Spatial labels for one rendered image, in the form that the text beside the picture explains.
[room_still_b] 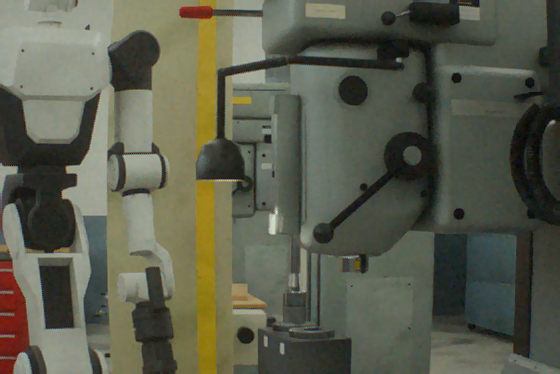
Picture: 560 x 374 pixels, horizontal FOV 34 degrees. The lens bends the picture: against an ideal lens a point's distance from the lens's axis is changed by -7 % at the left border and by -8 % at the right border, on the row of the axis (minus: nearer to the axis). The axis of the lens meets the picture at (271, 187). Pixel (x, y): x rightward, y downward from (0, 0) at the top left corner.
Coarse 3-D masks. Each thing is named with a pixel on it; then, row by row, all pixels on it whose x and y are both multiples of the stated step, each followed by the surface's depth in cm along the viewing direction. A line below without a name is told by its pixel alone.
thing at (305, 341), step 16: (272, 336) 188; (288, 336) 183; (304, 336) 180; (320, 336) 180; (336, 336) 183; (272, 352) 188; (288, 352) 179; (304, 352) 177; (320, 352) 178; (336, 352) 179; (272, 368) 188; (288, 368) 179; (304, 368) 177; (320, 368) 178; (336, 368) 179
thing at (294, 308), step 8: (304, 296) 192; (288, 304) 191; (296, 304) 191; (304, 304) 192; (288, 312) 191; (296, 312) 191; (304, 312) 192; (288, 320) 191; (296, 320) 191; (304, 320) 192
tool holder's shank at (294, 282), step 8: (296, 240) 192; (296, 248) 192; (288, 256) 193; (296, 256) 192; (288, 264) 193; (296, 264) 192; (288, 272) 193; (296, 272) 192; (288, 280) 193; (296, 280) 192; (296, 288) 192
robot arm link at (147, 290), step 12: (120, 276) 207; (132, 276) 206; (144, 276) 208; (156, 276) 204; (120, 288) 208; (132, 288) 205; (144, 288) 206; (156, 288) 204; (132, 300) 206; (144, 300) 206; (156, 300) 203; (132, 312) 206; (144, 312) 204; (156, 312) 204; (168, 312) 207
